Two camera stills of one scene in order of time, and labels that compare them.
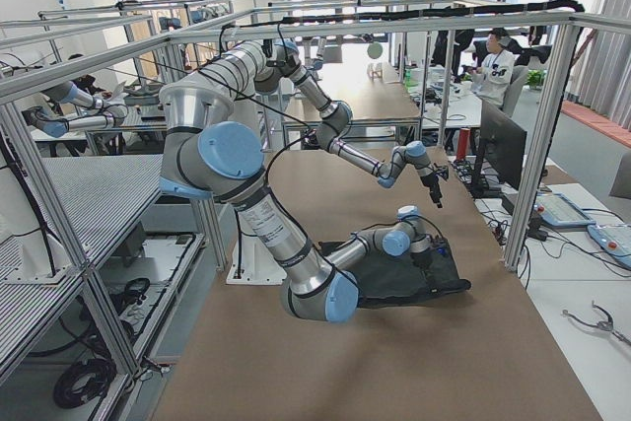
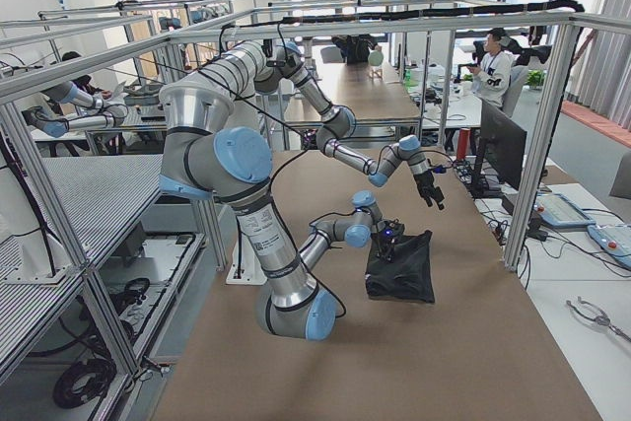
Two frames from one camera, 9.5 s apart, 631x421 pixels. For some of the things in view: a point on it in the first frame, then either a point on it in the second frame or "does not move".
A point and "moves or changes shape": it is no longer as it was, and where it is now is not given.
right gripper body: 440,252 -> 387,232
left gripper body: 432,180 -> 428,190
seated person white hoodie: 491,79 does not move
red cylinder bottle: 463,143 does not move
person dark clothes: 456,38 -> 355,48
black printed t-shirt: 383,279 moves or changes shape
